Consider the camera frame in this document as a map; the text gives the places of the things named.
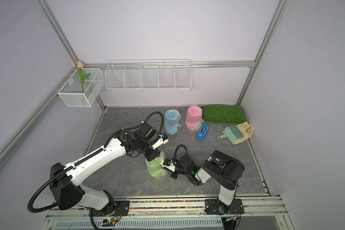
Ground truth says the pink plastic wine glass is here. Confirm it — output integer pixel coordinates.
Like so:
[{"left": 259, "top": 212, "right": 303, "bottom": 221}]
[{"left": 186, "top": 107, "right": 202, "bottom": 128}]

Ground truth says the white wire wall shelf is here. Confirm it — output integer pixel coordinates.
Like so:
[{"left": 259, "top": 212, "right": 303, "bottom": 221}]
[{"left": 105, "top": 59, "right": 192, "bottom": 91}]

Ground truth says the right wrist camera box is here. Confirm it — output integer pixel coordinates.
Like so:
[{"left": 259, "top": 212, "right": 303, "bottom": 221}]
[{"left": 162, "top": 159, "right": 176, "bottom": 173}]

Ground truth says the white slotted cable duct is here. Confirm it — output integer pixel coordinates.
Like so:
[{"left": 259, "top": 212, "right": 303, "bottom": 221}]
[{"left": 53, "top": 217, "right": 223, "bottom": 230}]

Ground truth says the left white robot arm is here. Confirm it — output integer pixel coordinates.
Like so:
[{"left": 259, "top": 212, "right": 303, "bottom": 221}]
[{"left": 27, "top": 119, "right": 168, "bottom": 216}]

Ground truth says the white mesh wall basket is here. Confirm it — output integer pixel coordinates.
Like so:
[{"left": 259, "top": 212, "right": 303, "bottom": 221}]
[{"left": 58, "top": 68, "right": 105, "bottom": 107}]

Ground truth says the beige cloth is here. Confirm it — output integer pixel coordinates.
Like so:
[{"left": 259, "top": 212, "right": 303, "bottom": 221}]
[{"left": 231, "top": 121, "right": 254, "bottom": 145}]

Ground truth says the artificial pink tulip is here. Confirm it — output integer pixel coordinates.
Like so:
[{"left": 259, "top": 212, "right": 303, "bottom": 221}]
[{"left": 77, "top": 60, "right": 90, "bottom": 93}]

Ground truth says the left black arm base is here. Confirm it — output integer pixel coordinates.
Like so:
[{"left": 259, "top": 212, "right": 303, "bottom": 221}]
[{"left": 91, "top": 200, "right": 130, "bottom": 217}]

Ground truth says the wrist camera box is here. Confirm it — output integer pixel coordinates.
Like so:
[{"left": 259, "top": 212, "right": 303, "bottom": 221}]
[
  {"left": 162, "top": 159, "right": 176, "bottom": 173},
  {"left": 152, "top": 133, "right": 169, "bottom": 149}
]

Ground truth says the bubble wrap sheet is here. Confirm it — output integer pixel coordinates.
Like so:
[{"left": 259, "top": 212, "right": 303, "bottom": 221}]
[
  {"left": 185, "top": 105, "right": 204, "bottom": 132},
  {"left": 146, "top": 151, "right": 168, "bottom": 179},
  {"left": 164, "top": 109, "right": 182, "bottom": 135}
]

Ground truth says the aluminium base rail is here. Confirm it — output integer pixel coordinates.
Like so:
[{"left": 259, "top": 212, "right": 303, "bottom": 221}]
[{"left": 40, "top": 195, "right": 295, "bottom": 230}]

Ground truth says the blue tape dispenser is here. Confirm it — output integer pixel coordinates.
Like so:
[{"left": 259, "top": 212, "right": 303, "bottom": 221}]
[{"left": 196, "top": 124, "right": 209, "bottom": 141}]

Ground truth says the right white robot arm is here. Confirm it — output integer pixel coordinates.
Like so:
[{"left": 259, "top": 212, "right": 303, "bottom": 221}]
[{"left": 163, "top": 144, "right": 245, "bottom": 206}]

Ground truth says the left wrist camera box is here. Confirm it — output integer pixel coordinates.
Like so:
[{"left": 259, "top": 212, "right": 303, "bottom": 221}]
[{"left": 152, "top": 133, "right": 169, "bottom": 149}]

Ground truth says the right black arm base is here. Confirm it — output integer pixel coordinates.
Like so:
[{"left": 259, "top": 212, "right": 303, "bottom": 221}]
[{"left": 205, "top": 198, "right": 244, "bottom": 215}]

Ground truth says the green plastic wine glass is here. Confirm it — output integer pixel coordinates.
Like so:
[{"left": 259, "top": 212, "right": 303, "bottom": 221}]
[{"left": 146, "top": 158, "right": 164, "bottom": 178}]

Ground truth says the green artificial grass mat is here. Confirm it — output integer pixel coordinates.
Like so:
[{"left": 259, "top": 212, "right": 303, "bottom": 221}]
[{"left": 202, "top": 104, "right": 246, "bottom": 125}]

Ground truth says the green dustpan brush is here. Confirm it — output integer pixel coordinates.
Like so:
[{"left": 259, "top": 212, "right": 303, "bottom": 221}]
[{"left": 217, "top": 125, "right": 244, "bottom": 141}]

